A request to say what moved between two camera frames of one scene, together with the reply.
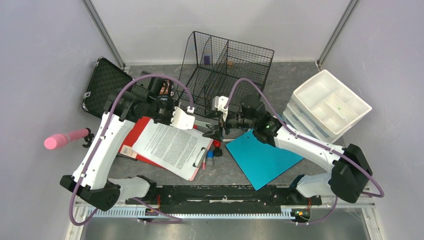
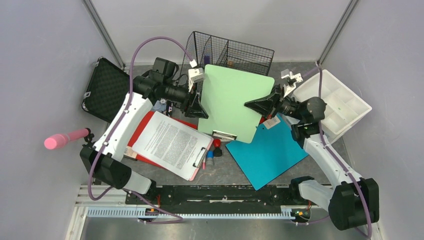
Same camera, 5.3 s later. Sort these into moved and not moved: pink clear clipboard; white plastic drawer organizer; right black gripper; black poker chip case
Moved: right black gripper
Not moved: pink clear clipboard; black poker chip case; white plastic drawer organizer
